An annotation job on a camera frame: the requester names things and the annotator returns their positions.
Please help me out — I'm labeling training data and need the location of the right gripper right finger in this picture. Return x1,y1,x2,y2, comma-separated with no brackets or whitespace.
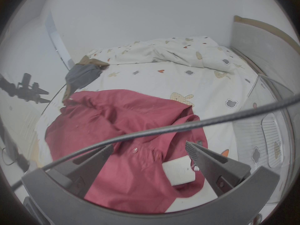
185,141,252,198

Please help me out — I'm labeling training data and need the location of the white printed quilt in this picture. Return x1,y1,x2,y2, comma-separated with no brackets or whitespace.
85,36,237,74

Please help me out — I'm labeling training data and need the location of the brown garment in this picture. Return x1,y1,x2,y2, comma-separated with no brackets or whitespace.
62,55,110,104

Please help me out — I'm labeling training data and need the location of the grey garment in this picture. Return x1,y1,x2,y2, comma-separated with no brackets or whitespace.
65,63,103,90

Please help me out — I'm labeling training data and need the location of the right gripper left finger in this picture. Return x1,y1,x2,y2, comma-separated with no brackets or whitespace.
50,144,115,198

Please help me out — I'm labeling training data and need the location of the red shirt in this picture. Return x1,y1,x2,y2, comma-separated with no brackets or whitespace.
45,89,209,215

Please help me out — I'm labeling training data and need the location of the clear plastic box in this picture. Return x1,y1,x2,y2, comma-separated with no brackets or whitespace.
231,74,296,205

